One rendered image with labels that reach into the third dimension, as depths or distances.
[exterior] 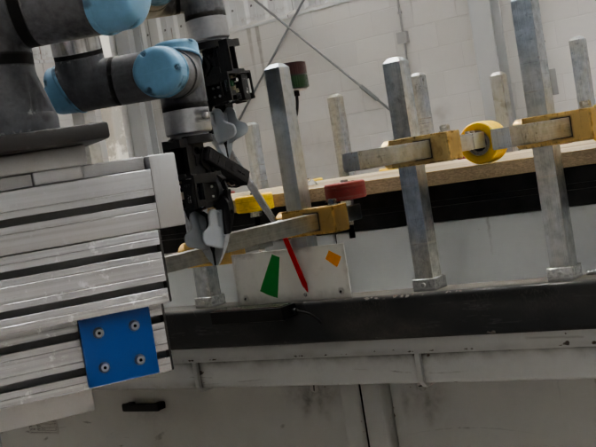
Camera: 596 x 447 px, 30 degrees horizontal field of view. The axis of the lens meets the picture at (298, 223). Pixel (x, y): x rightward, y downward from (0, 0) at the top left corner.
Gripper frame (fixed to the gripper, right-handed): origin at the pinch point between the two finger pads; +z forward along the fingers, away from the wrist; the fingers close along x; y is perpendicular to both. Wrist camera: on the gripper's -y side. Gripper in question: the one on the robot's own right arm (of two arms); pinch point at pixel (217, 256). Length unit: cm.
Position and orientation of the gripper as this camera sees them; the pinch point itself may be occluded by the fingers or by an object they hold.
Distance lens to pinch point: 182.4
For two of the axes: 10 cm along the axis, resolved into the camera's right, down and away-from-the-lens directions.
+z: 1.6, 9.9, 0.5
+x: 8.2, -1.0, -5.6
